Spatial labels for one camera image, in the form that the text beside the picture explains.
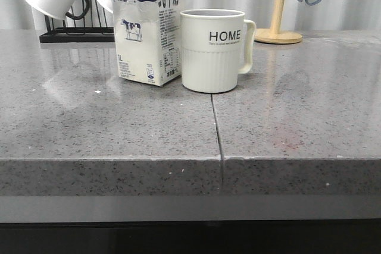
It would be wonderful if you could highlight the white blue milk carton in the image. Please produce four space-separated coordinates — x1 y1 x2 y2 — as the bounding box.
113 0 185 86

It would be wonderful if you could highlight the white enamel mug right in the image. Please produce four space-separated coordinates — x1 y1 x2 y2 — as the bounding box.
96 0 113 14

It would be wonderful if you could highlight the cream HOME ceramic mug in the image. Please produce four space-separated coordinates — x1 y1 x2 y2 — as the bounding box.
180 9 257 93

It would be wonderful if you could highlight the wooden mug tree stand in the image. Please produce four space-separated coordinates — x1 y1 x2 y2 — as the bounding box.
255 0 302 45

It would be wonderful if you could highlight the black wire mug rack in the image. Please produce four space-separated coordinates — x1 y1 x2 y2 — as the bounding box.
39 0 114 43

